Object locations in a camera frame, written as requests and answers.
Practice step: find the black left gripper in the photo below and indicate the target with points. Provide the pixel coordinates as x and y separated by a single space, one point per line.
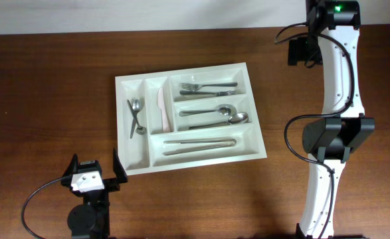
113 184

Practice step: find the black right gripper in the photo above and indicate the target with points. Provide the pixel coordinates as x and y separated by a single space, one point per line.
296 52

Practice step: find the steel teaspoon one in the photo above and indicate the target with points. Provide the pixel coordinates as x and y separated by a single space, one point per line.
140 129
136 108

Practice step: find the steel fork packed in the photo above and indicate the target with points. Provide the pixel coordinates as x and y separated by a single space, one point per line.
196 87
200 93

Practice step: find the steel tablespoon packed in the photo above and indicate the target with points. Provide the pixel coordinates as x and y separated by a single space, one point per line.
224 109
233 119

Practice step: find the pink plastic knife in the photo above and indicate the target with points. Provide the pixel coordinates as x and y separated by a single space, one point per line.
164 118

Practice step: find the steel tongs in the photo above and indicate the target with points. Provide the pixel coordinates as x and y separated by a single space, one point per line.
201 145

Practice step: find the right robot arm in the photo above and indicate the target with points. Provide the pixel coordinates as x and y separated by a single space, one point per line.
333 135

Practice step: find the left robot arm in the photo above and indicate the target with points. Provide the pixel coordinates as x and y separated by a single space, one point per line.
91 219

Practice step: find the white plastic cutlery tray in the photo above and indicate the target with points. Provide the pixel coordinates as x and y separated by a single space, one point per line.
140 135

